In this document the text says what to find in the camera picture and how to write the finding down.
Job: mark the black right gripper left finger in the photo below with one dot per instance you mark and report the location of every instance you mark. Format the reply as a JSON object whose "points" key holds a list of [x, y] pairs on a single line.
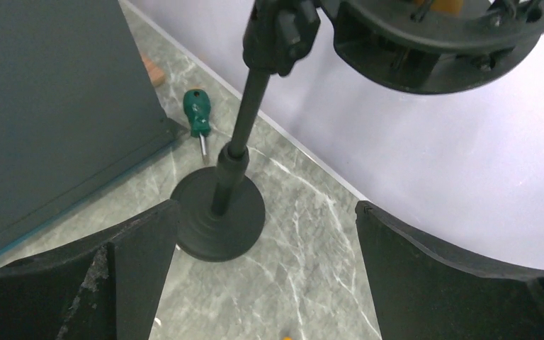
{"points": [[103, 286]]}

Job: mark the orange wooden block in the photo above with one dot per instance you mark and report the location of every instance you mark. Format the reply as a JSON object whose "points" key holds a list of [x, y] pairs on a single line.
{"points": [[155, 73]]}

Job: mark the dark grey upright panel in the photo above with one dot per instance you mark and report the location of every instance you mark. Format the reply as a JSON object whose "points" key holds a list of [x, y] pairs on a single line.
{"points": [[77, 108]]}

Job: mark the green handle screwdriver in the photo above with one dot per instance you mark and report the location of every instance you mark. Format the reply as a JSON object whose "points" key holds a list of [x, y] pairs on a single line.
{"points": [[197, 109]]}

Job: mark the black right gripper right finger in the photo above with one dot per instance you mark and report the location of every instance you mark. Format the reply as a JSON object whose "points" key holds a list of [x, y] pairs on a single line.
{"points": [[426, 288]]}

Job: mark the black stand with shock mount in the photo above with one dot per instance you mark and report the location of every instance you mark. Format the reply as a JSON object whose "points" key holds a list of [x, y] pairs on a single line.
{"points": [[414, 47]]}

